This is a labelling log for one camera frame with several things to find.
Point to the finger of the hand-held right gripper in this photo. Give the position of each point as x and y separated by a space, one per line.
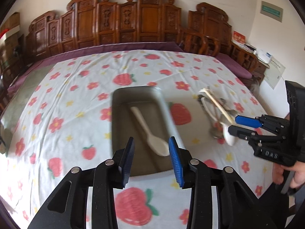
247 121
238 131

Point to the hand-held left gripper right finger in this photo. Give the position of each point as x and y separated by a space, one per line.
175 162

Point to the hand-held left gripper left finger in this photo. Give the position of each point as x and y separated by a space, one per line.
126 164

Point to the white plastic spoon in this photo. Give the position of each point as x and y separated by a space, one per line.
157 144
229 133

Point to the grey rectangular tray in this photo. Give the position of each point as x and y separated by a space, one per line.
140 128

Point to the person's right hand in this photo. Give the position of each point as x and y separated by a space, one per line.
299 175

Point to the electric fan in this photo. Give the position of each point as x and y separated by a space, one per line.
256 83

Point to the wooden side cabinet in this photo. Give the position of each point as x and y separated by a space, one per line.
261 71

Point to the purple seat cushion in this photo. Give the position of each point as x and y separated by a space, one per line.
234 65

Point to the wooden armchair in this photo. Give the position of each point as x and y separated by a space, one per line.
245 57

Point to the white box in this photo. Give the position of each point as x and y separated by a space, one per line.
265 56

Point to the strawberry flower print tablecloth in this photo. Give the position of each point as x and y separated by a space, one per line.
71 114

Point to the red card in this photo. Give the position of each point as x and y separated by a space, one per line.
238 37

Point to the round-backed wooden chair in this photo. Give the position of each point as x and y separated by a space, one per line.
200 41

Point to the tall carved wooden screen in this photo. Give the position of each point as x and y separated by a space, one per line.
209 21

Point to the wide carved wooden screen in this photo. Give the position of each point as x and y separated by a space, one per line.
124 19

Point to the small carved wooden screen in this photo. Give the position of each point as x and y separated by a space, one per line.
47 33

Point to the white wall panel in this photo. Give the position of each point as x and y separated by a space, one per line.
276 72

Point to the green wall sign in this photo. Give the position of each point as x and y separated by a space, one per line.
271 10

